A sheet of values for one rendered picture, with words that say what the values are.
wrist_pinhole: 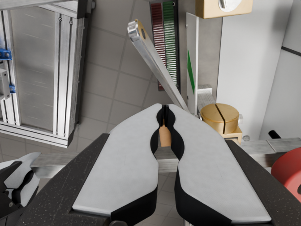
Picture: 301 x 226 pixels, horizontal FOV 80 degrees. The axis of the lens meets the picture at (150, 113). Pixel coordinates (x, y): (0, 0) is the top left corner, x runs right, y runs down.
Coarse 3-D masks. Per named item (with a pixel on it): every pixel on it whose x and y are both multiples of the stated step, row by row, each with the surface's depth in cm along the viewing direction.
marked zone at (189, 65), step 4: (188, 52) 32; (188, 56) 33; (188, 60) 33; (188, 64) 33; (188, 68) 34; (188, 72) 34; (192, 72) 30; (192, 76) 30; (192, 80) 30; (192, 84) 30; (192, 88) 31
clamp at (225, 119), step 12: (204, 108) 26; (216, 108) 25; (228, 108) 25; (204, 120) 24; (216, 120) 23; (228, 120) 23; (240, 120) 25; (228, 132) 24; (240, 132) 24; (240, 144) 24
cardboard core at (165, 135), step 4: (164, 124) 128; (160, 128) 123; (164, 128) 121; (160, 132) 125; (164, 132) 123; (168, 132) 124; (160, 136) 128; (164, 136) 125; (168, 136) 126; (160, 140) 131; (164, 140) 127; (168, 140) 127; (164, 144) 129; (168, 144) 129
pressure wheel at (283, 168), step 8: (272, 136) 31; (288, 152) 24; (296, 152) 24; (280, 160) 25; (288, 160) 24; (296, 160) 23; (272, 168) 26; (280, 168) 24; (288, 168) 23; (296, 168) 22; (280, 176) 24; (288, 176) 23; (296, 176) 22; (288, 184) 23; (296, 184) 23; (296, 192) 24
